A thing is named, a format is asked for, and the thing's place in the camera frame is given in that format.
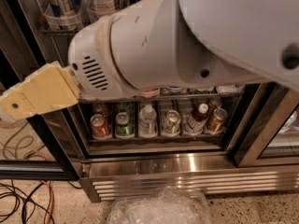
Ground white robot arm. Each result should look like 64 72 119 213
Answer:
0 0 299 124

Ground blue white labelled bottle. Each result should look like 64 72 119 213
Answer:
45 0 80 30

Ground brown bottle white cap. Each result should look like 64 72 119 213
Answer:
185 104 208 134

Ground stainless steel fridge cabinet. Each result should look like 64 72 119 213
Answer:
0 0 299 203

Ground right glass fridge door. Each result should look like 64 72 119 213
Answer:
235 85 299 167

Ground orange soda can bottom rear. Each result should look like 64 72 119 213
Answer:
93 103 109 119

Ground orange soda can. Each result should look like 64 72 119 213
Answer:
90 114 110 138
93 103 109 119

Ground orange soda can bottom front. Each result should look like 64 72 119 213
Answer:
90 114 110 138

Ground brown can bottom rear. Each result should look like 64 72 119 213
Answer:
207 96 222 112

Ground brown can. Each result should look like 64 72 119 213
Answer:
206 108 228 133
207 96 222 112

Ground clear plastic bag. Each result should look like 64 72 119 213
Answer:
107 187 212 224

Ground brown can bottom front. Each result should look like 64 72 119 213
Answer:
206 108 228 133

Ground orange cable on floor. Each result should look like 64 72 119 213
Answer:
40 180 56 224

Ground black cables on floor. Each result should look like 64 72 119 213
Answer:
0 180 83 224

